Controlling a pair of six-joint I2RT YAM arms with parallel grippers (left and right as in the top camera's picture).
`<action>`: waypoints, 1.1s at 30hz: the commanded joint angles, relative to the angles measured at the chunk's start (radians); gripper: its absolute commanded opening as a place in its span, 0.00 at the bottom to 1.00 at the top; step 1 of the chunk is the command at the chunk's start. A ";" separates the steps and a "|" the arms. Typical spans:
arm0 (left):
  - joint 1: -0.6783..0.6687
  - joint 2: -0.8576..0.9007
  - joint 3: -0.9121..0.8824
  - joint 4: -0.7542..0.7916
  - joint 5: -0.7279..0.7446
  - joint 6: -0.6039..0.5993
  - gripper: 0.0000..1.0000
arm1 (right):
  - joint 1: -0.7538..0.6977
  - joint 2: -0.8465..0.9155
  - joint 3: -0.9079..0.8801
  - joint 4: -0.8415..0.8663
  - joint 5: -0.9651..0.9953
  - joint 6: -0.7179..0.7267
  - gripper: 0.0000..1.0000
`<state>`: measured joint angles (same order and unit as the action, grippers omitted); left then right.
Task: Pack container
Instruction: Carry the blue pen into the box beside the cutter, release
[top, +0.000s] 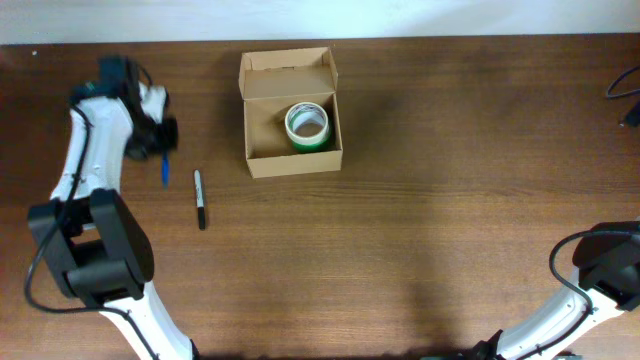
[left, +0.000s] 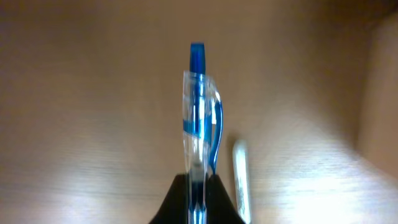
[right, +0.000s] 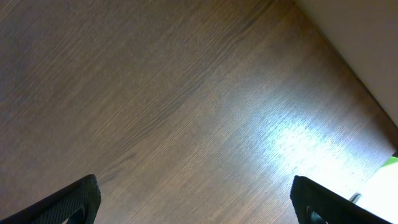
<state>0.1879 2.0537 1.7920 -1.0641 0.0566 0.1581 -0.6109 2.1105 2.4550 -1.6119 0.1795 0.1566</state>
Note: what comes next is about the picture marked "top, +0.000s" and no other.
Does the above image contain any blue pen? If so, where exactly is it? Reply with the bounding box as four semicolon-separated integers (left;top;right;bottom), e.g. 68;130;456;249
161;152;170;188

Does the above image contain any black sharpie marker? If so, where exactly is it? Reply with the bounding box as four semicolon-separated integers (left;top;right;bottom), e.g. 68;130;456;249
194;169;206;230

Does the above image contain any brown cardboard box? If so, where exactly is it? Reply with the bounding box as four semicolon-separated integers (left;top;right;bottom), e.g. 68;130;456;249
238;47;343;179

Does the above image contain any white masking tape roll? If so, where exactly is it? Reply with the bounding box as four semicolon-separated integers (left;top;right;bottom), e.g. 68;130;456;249
285;102;331;144

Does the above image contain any green tape roll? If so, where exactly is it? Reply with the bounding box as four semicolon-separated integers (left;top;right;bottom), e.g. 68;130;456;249
291;137;330;153

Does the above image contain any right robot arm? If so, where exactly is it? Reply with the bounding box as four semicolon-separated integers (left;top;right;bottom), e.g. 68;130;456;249
465;220;639;360

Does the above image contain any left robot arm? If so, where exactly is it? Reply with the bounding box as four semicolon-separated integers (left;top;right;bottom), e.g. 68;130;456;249
23;55;200;359

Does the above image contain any black cable at edge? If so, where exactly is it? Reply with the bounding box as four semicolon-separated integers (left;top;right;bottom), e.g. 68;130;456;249
605;64;640;129

